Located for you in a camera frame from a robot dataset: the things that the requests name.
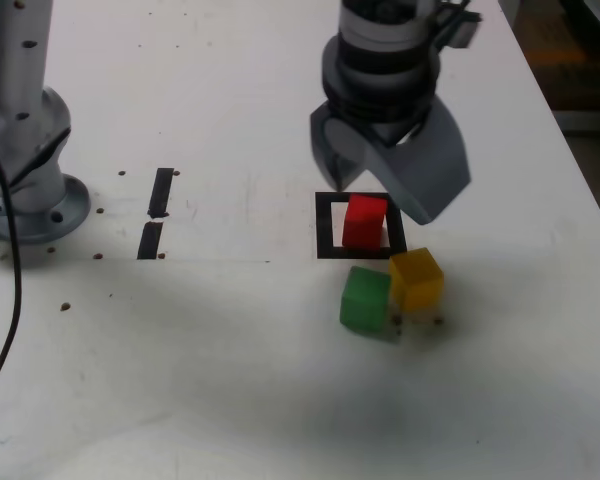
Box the black tape strip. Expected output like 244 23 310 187
136 167 175 261

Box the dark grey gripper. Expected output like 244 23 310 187
309 94 474 225

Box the black base cable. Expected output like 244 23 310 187
0 117 22 409

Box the green cube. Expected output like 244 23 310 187
338 265 394 337

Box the yellow cube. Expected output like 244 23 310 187
388 247 445 312

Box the black tape square outline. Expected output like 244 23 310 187
314 191 409 261

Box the red cube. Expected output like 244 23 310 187
341 194 389 250

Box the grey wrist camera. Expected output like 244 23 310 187
444 9 484 50

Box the grey metal rail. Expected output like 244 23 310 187
554 108 600 132

